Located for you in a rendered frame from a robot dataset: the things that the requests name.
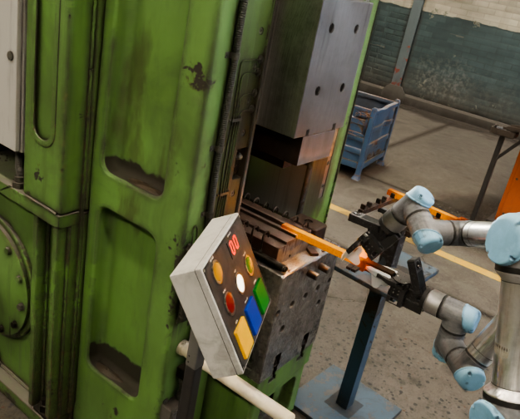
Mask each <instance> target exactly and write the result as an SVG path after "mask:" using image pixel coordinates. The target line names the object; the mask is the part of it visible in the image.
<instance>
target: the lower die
mask: <svg viewBox="0 0 520 419"><path fill-rule="evenodd" d="M241 203H243V204H245V205H248V206H249V207H251V208H253V209H255V210H258V211H260V212H262V213H264V214H267V215H269V216H270V217H272V218H274V219H277V220H278V221H280V222H283V223H288V224H291V225H293V226H295V227H297V228H299V229H302V230H303V231H306V232H308V233H311V229H308V228H305V227H302V225H300V224H297V223H295V222H292V220H289V219H286V218H285V217H282V216H281V215H279V214H276V213H275V212H274V213H272V211H270V210H268V209H266V208H262V206H260V205H257V204H254V203H253V202H251V201H249V200H247V199H243V197H242V201H241ZM239 216H240V220H241V222H242V223H243V222H244V221H245V220H249V227H246V225H247V222H245V223H244V225H243V227H244V229H245V233H246V235H247V238H248V240H249V242H250V236H251V231H252V229H253V228H254V226H255V225H259V227H260V229H259V231H258V232H257V227H256V228H255V229H254V233H253V237H252V241H251V247H252V248H254V249H256V250H259V249H260V244H261V240H262V235H263V233H264V232H265V231H266V230H269V231H270V237H269V238H268V237H267V236H268V232H267V233H266V234H265V237H264V241H263V245H262V253H263V254H266V255H268V256H270V257H271V258H273V259H276V260H278V261H280V262H283V261H285V260H287V259H289V258H291V257H293V256H295V255H296V254H298V253H300V252H302V251H304V250H306V248H307V247H308V243H307V242H305V241H303V240H301V239H297V236H298V235H297V234H295V233H293V232H291V231H289V230H287V229H284V228H282V227H280V226H279V225H277V224H274V223H272V222H270V221H269V220H267V219H264V218H262V217H260V216H258V215H256V214H253V213H251V212H250V211H248V210H246V209H243V208H241V207H240V214H239ZM289 255H290V257H289Z"/></svg>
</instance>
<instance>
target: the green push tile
mask: <svg viewBox="0 0 520 419"><path fill-rule="evenodd" d="M253 293H254V295H255V299H256V302H257V303H258V306H259V308H260V312H261V314H265V310H266V308H267V306H268V303H269V301H270V300H269V297H268V295H267V292H266V290H265V286H264V284H263V282H262V279H261V278H258V280H257V282H256V284H255V287H254V289H253Z"/></svg>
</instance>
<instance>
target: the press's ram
mask: <svg viewBox="0 0 520 419"><path fill-rule="evenodd" d="M373 5H374V4H373V3H372V2H367V1H363V0H279V2H278V7H277V11H276V16H275V25H274V29H273V34H272V38H271V43H270V51H269V56H268V61H267V66H266V70H265V79H264V83H263V88H262V92H261V98H260V105H259V110H258V115H257V120H256V125H259V126H263V127H265V128H267V129H270V130H272V131H275V132H278V133H280V134H282V135H285V136H288V137H291V138H293V139H295V138H299V137H303V136H305V135H307V136H309V135H313V134H316V133H320V132H324V131H330V130H332V129H337V128H341V127H343V126H344V120H345V117H346V113H347V110H348V106H349V100H350V97H351V93H352V90H353V85H354V79H355V76H356V72H357V69H358V65H359V59H360V56H361V52H362V49H363V45H364V39H365V36H366V32H367V29H368V25H369V19H370V15H371V12H372V8H373Z"/></svg>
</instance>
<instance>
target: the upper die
mask: <svg viewBox="0 0 520 419"><path fill-rule="evenodd" d="M334 133H335V129H332V130H330V131H324V132H320V133H316V134H313V135H309V136H307V135H305V136H303V137H299V138H295V139H293V138H291V137H288V136H285V135H282V134H280V133H278V132H275V131H272V130H270V129H267V128H265V127H263V126H259V125H256V124H255V133H254V138H253V142H252V146H251V147H252V148H254V149H257V150H259V151H262V152H264V153H266V154H268V155H272V156H274V157H276V158H278V159H280V160H283V161H286V162H288V163H290V164H292V165H296V166H298V165H303V164H306V163H309V162H311V161H315V160H319V159H322V158H325V157H328V156H329V154H330V151H331V147H332V143H333V139H334Z"/></svg>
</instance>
